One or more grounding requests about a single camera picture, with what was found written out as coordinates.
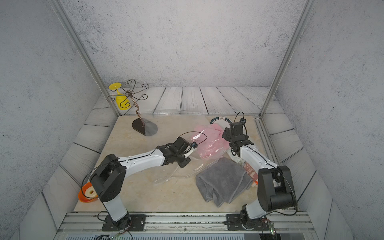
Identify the red patterned cloth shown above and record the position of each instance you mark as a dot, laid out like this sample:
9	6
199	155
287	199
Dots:
250	171

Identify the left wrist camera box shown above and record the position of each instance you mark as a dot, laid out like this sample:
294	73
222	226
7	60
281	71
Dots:
190	149

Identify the pink fluffy towel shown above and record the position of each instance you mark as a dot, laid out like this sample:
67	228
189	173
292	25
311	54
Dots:
211	145

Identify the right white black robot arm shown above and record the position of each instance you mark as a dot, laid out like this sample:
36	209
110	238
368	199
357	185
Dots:
275	184

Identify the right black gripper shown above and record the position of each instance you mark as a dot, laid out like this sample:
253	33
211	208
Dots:
228	136

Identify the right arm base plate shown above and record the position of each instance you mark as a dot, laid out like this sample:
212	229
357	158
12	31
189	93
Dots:
238	222

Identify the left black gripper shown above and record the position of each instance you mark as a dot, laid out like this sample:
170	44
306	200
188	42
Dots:
184	164

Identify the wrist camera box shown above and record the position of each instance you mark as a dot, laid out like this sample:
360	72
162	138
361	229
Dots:
190	149
243	121

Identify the yellow plastic goblet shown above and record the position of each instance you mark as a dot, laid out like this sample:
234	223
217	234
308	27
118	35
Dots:
121	99

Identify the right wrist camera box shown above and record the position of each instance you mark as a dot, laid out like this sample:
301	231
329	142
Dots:
243	121

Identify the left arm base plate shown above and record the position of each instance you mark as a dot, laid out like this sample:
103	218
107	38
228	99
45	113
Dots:
131	223

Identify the orange bowl with white ring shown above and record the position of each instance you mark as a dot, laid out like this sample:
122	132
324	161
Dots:
87	194

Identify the clear plastic vacuum bag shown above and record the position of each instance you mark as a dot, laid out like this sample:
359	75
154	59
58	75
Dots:
196	165

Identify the grey folded towel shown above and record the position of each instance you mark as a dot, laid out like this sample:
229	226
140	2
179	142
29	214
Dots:
223	182

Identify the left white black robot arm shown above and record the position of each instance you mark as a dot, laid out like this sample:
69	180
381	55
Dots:
107	179

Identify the brown wire jewellery stand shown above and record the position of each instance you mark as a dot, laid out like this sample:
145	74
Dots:
140	124

